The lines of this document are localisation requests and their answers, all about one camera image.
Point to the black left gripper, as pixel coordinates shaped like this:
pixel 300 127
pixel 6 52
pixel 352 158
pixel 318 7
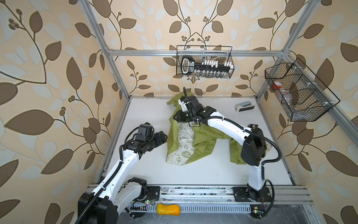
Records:
pixel 159 141

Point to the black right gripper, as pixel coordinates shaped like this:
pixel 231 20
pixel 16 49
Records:
pixel 179 116

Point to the green zip-up hooded jacket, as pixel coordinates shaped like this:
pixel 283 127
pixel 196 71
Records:
pixel 187 144

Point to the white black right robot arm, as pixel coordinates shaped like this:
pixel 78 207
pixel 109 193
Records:
pixel 256 150

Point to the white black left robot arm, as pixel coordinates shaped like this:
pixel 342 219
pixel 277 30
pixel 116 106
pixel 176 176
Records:
pixel 112 179

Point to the light blue white stapler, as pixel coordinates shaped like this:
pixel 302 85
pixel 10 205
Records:
pixel 244 106

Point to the red capped bottle in basket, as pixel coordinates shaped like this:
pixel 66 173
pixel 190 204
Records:
pixel 276 85

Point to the black wire basket back wall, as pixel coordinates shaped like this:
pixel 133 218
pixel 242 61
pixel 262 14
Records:
pixel 216 53

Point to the black wire basket wall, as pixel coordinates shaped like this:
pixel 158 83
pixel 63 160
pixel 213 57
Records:
pixel 304 95
pixel 216 53

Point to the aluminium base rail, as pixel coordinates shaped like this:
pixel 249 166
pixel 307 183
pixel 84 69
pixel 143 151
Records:
pixel 219 199

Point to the black wire basket right wall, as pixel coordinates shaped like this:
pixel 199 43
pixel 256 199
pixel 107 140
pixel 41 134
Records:
pixel 304 95

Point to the aluminium frame strut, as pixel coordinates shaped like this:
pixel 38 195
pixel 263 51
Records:
pixel 85 6

